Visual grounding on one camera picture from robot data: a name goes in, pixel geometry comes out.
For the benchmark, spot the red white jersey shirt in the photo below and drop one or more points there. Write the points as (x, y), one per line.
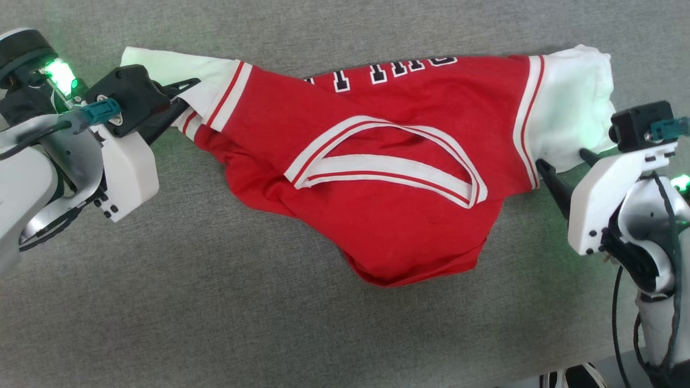
(377, 215)

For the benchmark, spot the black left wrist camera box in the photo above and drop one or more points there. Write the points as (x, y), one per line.
(135, 97)

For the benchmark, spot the grey fabric panel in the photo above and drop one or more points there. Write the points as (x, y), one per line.
(215, 296)

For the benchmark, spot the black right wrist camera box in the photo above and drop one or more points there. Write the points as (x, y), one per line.
(636, 126)

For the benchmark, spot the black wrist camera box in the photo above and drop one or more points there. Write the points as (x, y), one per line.
(636, 126)
(135, 97)

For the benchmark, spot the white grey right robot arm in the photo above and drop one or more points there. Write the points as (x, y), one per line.
(655, 323)

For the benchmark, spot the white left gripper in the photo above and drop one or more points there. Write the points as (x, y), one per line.
(129, 172)

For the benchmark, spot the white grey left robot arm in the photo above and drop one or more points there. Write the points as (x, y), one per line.
(21, 188)

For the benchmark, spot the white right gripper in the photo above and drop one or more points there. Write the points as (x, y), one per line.
(590, 210)

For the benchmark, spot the black white robot base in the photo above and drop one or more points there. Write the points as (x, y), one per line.
(582, 377)

